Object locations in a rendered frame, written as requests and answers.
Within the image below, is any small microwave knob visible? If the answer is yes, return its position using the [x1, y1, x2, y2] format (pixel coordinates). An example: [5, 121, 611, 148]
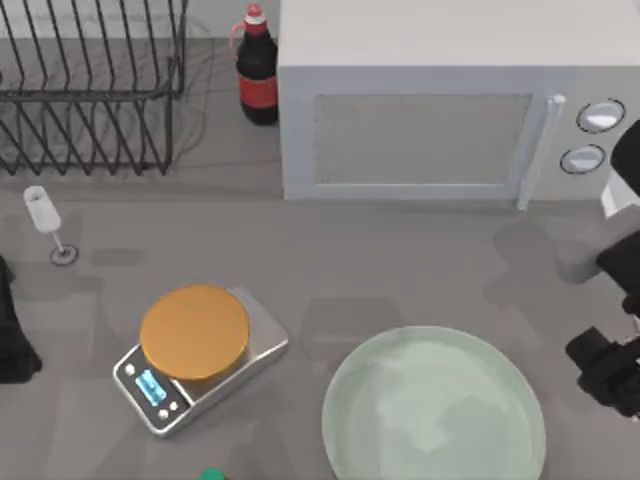
[559, 144, 608, 175]

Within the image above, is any large microwave knob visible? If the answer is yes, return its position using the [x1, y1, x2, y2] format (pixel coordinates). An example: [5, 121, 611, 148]
[576, 98, 627, 133]

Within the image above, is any pale microwave door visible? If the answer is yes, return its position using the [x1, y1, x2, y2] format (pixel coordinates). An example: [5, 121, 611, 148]
[279, 65, 557, 202]

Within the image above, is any pale microwave oven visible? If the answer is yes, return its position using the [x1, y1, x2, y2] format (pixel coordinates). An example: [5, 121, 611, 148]
[276, 0, 640, 212]

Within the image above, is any pale green plate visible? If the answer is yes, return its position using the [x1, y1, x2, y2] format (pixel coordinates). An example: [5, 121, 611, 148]
[320, 325, 548, 480]

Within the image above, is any dark cola bottle red label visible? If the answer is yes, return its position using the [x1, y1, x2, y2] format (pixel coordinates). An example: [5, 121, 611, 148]
[229, 3, 280, 127]

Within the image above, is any silver kitchen scale orange plate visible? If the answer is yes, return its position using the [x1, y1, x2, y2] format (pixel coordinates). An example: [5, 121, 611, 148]
[112, 283, 291, 440]

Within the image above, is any clear stemmed glass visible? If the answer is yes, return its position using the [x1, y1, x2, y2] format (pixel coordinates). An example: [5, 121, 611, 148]
[22, 185, 80, 266]

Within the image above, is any pale microwave door handle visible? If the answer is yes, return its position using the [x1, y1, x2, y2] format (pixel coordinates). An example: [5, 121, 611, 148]
[516, 93, 567, 212]

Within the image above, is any black wire dish rack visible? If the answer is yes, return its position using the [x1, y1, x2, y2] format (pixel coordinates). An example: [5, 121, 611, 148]
[0, 0, 190, 177]

